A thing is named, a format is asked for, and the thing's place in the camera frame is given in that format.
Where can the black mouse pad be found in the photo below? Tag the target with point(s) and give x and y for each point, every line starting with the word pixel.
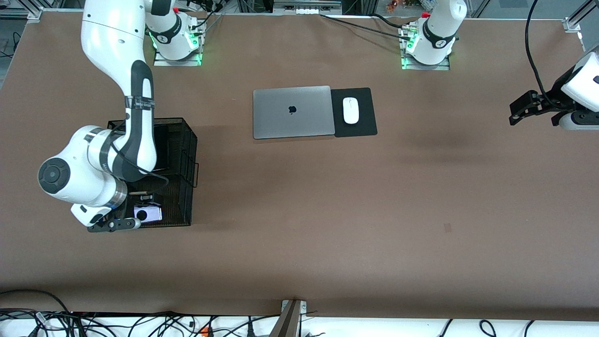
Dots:
pixel 367 126

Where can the aluminium frame profile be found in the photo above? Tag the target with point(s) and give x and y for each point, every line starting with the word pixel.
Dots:
pixel 35 15
pixel 573 23

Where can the white computer mouse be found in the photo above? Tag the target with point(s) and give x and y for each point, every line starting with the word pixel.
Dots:
pixel 351 112

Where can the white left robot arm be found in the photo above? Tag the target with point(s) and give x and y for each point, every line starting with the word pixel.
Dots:
pixel 585 79

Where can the silver laptop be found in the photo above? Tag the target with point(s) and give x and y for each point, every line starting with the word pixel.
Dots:
pixel 276 117

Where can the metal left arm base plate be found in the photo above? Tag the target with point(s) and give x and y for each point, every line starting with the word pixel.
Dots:
pixel 426 67

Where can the tall black smartphone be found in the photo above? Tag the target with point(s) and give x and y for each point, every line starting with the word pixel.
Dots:
pixel 163 150

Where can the white power strip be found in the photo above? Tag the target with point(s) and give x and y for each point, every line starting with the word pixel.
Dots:
pixel 306 10

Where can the small orange figurine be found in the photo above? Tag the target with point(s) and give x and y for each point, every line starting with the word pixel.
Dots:
pixel 392 5

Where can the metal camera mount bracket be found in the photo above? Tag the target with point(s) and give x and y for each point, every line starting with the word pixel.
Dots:
pixel 290 318

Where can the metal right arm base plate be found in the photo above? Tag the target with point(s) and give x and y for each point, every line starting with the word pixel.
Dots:
pixel 178 62

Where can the lavender flip phone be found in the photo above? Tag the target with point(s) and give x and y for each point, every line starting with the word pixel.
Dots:
pixel 152 214

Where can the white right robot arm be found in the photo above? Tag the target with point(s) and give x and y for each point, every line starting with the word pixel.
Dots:
pixel 112 32

